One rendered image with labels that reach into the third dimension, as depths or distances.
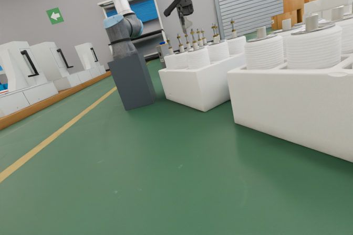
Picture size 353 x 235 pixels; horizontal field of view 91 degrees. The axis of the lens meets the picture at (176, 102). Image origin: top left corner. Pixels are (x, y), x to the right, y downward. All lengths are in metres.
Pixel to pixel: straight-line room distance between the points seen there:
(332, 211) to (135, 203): 0.35
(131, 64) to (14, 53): 2.00
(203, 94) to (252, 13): 5.76
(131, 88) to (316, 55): 0.86
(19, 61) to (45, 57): 0.53
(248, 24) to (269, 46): 5.81
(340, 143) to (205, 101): 0.44
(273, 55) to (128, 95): 0.79
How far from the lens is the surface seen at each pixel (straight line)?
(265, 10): 6.56
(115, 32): 1.07
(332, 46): 0.47
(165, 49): 1.13
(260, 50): 0.51
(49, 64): 3.27
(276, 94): 0.48
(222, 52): 0.82
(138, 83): 1.04
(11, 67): 2.80
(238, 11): 6.25
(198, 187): 0.42
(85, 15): 6.55
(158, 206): 0.42
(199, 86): 0.71
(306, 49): 0.46
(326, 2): 3.62
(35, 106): 2.43
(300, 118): 0.48
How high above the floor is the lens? 0.30
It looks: 18 degrees down
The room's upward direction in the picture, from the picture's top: 16 degrees counter-clockwise
